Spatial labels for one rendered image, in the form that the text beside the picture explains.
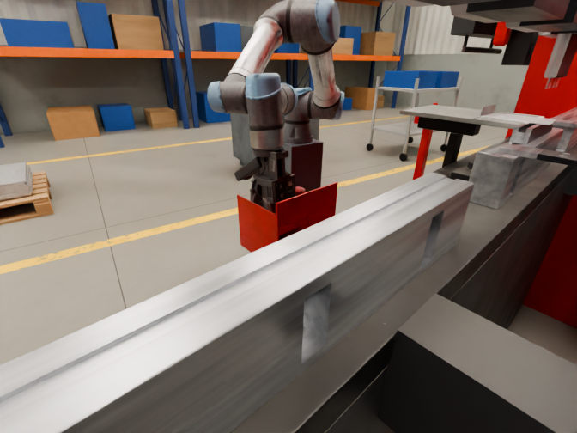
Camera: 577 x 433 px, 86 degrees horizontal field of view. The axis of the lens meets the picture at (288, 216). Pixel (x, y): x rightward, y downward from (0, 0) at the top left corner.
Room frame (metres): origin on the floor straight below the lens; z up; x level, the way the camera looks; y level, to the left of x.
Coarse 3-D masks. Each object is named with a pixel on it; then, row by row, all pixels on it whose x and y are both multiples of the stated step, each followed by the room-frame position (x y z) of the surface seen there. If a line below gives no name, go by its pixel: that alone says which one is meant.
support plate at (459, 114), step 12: (420, 108) 0.87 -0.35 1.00; (432, 108) 0.87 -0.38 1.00; (444, 108) 0.87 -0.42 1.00; (456, 108) 0.87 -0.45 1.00; (468, 108) 0.87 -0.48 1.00; (456, 120) 0.73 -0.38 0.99; (468, 120) 0.71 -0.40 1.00; (480, 120) 0.69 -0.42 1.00; (492, 120) 0.68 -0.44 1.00; (504, 120) 0.69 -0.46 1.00
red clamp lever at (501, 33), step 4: (500, 24) 0.64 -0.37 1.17; (504, 24) 0.63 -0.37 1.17; (496, 28) 0.64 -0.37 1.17; (500, 28) 0.63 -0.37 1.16; (504, 28) 0.63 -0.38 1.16; (508, 28) 0.63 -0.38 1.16; (496, 32) 0.64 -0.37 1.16; (500, 32) 0.63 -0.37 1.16; (504, 32) 0.63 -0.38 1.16; (508, 32) 0.63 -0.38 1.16; (496, 36) 0.64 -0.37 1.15; (500, 36) 0.63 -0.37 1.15; (504, 36) 0.63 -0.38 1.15; (508, 36) 0.63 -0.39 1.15; (496, 40) 0.63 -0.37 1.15; (500, 40) 0.63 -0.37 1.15; (504, 40) 0.63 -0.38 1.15; (508, 40) 0.63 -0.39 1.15; (496, 44) 0.64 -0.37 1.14; (500, 44) 0.63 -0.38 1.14; (504, 44) 0.63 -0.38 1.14
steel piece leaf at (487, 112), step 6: (486, 108) 0.75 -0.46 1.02; (492, 108) 0.78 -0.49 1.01; (480, 114) 0.73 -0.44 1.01; (486, 114) 0.76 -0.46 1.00; (492, 114) 0.76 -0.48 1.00; (498, 114) 0.76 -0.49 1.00; (504, 114) 0.76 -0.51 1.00; (510, 114) 0.76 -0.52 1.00; (516, 120) 0.68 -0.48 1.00; (522, 120) 0.67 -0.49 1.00; (528, 120) 0.68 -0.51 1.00; (534, 120) 0.68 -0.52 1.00
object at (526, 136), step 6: (516, 126) 0.62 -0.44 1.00; (522, 126) 0.63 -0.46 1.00; (528, 126) 0.66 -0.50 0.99; (534, 126) 0.62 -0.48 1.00; (540, 126) 0.64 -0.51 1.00; (546, 126) 0.68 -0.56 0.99; (552, 126) 0.73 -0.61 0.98; (516, 132) 0.61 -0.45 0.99; (522, 132) 0.61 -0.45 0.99; (528, 132) 0.60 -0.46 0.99; (534, 132) 0.62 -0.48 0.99; (540, 132) 0.66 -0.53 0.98; (546, 132) 0.70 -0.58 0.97; (510, 138) 0.62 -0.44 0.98; (516, 138) 0.61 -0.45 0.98; (522, 138) 0.60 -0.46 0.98; (528, 138) 0.60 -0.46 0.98; (534, 138) 0.63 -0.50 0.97
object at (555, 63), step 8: (560, 40) 0.66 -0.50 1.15; (568, 40) 0.65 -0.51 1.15; (576, 40) 0.69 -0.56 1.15; (560, 48) 0.66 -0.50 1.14; (568, 48) 0.66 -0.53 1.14; (576, 48) 0.71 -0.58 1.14; (552, 56) 0.66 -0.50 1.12; (560, 56) 0.65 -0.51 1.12; (568, 56) 0.68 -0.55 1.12; (552, 64) 0.66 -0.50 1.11; (560, 64) 0.65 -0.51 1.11; (568, 64) 0.70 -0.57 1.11; (552, 72) 0.65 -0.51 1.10; (560, 72) 0.66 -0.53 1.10; (552, 80) 0.68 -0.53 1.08; (544, 88) 0.66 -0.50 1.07
